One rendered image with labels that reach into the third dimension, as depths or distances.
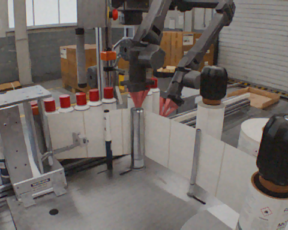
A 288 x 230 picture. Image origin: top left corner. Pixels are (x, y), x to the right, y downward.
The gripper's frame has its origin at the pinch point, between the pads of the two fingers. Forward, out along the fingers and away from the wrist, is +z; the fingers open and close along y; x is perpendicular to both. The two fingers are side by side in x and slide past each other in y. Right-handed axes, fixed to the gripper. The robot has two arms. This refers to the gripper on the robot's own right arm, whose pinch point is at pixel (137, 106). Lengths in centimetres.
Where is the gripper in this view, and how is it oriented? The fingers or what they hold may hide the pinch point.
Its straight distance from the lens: 83.5
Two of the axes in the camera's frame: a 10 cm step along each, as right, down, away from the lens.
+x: -6.1, -2.8, 7.4
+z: 0.0, 9.4, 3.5
